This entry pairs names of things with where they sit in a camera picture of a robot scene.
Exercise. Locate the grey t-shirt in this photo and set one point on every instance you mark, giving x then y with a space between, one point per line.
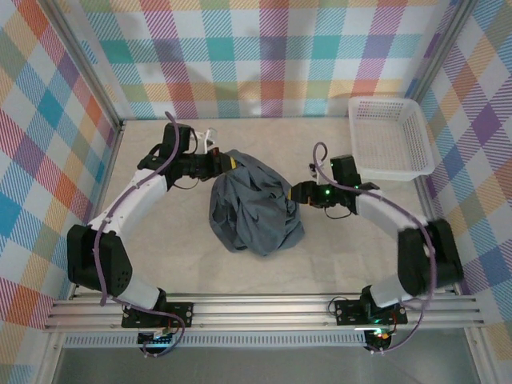
256 208

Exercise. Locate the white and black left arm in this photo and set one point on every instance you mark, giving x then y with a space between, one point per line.
136 196

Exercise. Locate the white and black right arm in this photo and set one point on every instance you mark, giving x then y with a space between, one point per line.
380 212

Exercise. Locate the white perforated plastic basket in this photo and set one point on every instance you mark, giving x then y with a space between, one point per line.
384 136

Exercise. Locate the white right camera mount bracket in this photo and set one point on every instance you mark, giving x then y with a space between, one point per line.
313 176

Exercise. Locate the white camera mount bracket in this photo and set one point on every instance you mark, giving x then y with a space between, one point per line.
206 140
313 176

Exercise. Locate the white left camera mount bracket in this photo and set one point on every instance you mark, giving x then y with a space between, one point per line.
206 140

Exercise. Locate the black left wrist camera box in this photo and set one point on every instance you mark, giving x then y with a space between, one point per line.
185 140

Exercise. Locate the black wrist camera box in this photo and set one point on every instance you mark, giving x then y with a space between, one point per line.
344 170
185 140

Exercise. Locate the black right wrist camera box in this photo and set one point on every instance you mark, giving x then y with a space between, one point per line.
344 170

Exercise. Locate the aluminium side frame strip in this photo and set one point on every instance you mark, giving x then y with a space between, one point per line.
108 168
425 200

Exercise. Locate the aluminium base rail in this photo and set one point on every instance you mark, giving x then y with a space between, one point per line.
260 312

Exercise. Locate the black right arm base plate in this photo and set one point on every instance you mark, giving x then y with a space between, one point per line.
348 314

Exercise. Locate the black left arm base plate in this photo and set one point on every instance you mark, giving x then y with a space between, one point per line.
180 314

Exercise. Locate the aluminium corner post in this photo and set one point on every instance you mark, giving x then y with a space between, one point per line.
86 68
443 48

